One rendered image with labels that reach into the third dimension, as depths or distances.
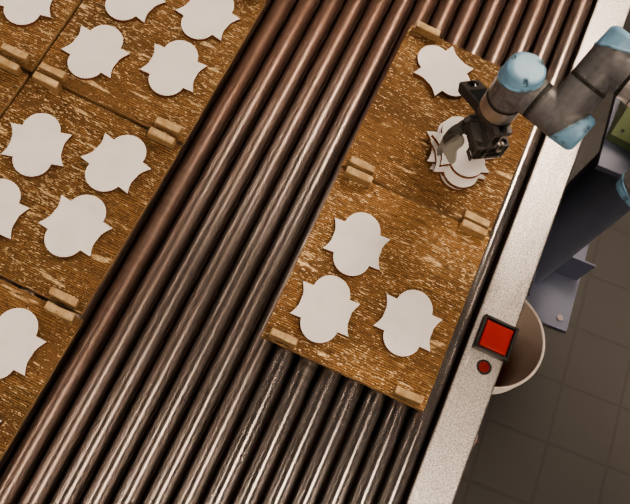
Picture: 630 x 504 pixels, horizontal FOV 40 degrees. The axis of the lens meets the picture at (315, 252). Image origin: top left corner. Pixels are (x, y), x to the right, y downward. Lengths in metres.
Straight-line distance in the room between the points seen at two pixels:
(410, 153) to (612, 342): 1.32
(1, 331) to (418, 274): 0.82
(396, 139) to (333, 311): 0.43
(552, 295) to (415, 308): 1.24
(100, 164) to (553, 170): 0.99
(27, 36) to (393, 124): 0.81
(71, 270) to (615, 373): 1.86
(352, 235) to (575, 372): 1.32
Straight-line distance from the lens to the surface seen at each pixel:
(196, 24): 1.97
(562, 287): 2.95
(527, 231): 1.92
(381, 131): 1.90
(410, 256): 1.79
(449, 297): 1.79
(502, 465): 2.75
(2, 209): 1.78
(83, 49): 1.94
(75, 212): 1.76
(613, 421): 2.92
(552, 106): 1.59
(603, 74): 1.59
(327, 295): 1.71
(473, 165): 1.87
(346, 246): 1.75
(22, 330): 1.70
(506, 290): 1.86
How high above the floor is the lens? 2.56
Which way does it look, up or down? 68 degrees down
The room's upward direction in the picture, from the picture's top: 23 degrees clockwise
